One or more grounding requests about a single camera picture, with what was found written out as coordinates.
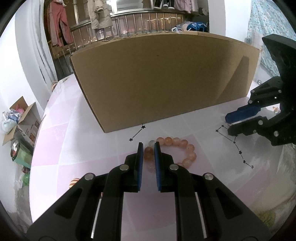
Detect beige hanging jacket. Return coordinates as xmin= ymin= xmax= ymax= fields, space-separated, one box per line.
xmin=87 ymin=0 xmax=113 ymax=30

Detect pink hanging clothes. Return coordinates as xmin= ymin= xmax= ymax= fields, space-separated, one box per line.
xmin=47 ymin=1 xmax=73 ymax=47

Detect white plastic bag on floor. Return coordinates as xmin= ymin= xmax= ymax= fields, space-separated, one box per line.
xmin=1 ymin=109 xmax=25 ymax=134

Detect green soda bottle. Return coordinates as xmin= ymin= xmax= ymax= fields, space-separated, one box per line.
xmin=23 ymin=172 xmax=30 ymax=186

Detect large brown cardboard box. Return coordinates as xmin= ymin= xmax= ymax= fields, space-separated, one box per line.
xmin=70 ymin=31 xmax=260 ymax=133

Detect balcony metal railing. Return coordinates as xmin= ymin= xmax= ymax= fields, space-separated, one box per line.
xmin=49 ymin=9 xmax=187 ymax=72

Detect red tote bag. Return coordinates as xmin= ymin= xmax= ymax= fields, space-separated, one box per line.
xmin=51 ymin=81 xmax=58 ymax=92

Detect green lidded pot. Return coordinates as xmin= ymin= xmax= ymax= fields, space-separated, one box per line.
xmin=11 ymin=140 xmax=33 ymax=168

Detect orange bead bracelet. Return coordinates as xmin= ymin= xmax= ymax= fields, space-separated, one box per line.
xmin=143 ymin=136 xmax=197 ymax=173

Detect small open cardboard box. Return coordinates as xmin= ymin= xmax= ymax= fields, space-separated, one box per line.
xmin=2 ymin=96 xmax=41 ymax=148

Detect wheelchair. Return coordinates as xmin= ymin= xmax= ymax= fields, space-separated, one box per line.
xmin=171 ymin=22 xmax=208 ymax=33

